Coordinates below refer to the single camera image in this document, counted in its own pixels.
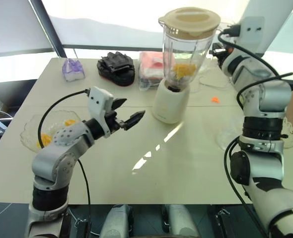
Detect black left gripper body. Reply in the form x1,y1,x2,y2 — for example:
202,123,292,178
104,110,126,132

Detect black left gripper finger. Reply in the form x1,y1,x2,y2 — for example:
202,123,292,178
111,98,128,111
123,111,146,131

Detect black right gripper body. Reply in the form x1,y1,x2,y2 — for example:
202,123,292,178
216,48,233,67

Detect pink plastic packet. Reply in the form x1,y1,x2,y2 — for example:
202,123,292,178
138,51,166,88

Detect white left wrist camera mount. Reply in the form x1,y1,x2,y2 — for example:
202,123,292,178
86,86,114,138

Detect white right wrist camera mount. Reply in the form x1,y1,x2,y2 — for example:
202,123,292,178
238,16,266,54

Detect clear scalloped glass plate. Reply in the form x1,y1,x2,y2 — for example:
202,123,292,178
20,110,82,153

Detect purple and white bag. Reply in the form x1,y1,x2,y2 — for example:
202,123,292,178
62,58,86,82

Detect dark window frame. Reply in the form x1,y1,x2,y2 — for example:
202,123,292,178
0,0,293,87

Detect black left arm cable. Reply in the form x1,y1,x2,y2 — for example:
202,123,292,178
37,88,91,224

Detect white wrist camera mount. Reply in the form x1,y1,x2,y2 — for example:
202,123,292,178
238,16,266,54
86,86,114,138

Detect white blender base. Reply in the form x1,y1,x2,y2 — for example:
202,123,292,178
151,78,191,124

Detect thin white wire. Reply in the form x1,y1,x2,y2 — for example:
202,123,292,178
198,73,234,89

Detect orange segments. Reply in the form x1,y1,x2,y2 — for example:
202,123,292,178
172,63,197,80

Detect black table clamp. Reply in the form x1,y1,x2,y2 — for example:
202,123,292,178
75,218,91,238
215,209,230,238

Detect clear blender jar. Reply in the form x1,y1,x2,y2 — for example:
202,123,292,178
161,21,223,91

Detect clear glass bowl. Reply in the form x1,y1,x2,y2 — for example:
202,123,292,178
216,122,245,151

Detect silver rounded shell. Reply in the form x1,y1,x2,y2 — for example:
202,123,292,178
99,203,135,238
161,203,201,238

